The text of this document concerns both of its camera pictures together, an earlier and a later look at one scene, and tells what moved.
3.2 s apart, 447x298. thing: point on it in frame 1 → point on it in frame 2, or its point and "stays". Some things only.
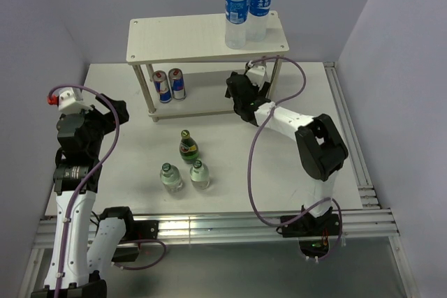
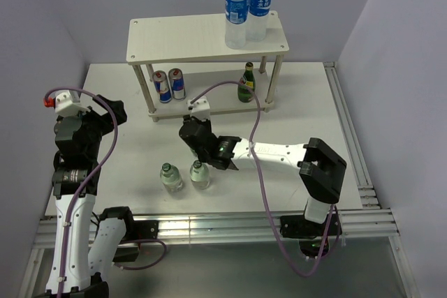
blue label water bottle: (236, 14) stays
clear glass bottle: (171, 178) stays
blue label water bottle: (259, 6) stays
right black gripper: (263, 91) → (186, 117)
